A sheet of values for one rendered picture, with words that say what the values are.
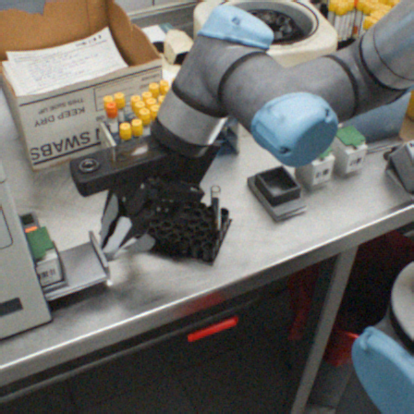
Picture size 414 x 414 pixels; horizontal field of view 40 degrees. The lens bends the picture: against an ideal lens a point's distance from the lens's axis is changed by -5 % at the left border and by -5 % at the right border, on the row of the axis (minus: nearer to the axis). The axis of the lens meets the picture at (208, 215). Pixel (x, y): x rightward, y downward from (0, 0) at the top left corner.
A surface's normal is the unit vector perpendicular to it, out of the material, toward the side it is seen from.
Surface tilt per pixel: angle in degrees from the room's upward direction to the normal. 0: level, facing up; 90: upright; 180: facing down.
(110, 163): 1
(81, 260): 0
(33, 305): 90
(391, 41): 88
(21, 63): 10
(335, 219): 0
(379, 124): 90
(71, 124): 90
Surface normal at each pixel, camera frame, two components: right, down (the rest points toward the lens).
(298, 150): 0.55, 0.66
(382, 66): -0.63, 0.68
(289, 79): 0.05, -0.64
